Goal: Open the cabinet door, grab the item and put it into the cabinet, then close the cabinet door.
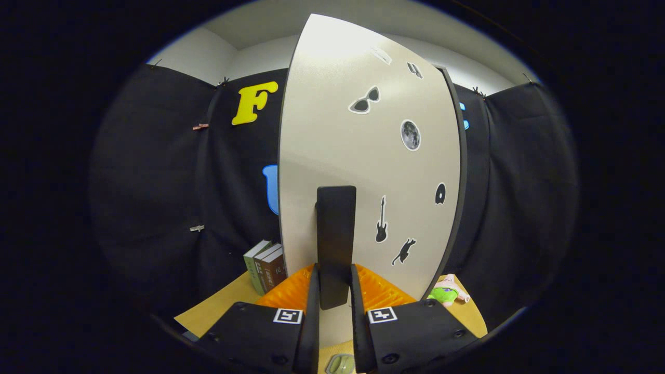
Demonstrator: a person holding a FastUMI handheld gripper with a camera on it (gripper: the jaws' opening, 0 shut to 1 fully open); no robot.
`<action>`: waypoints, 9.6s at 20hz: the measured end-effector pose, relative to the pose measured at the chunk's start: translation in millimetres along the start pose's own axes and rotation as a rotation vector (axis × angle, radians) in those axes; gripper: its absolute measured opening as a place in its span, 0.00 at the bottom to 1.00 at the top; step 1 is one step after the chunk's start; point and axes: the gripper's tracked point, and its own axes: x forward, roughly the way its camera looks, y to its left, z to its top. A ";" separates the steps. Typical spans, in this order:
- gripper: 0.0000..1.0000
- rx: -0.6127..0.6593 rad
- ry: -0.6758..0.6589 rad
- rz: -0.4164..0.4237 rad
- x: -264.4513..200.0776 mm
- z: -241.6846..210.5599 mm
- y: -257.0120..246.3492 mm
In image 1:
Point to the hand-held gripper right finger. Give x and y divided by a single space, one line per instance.
359 332

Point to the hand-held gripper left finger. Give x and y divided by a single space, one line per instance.
311 332

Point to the small pale green object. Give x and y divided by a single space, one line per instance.
340 364

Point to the brown book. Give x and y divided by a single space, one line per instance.
275 270

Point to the green book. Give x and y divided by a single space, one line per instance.
254 270

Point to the green pink plush toy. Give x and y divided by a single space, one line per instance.
446 294

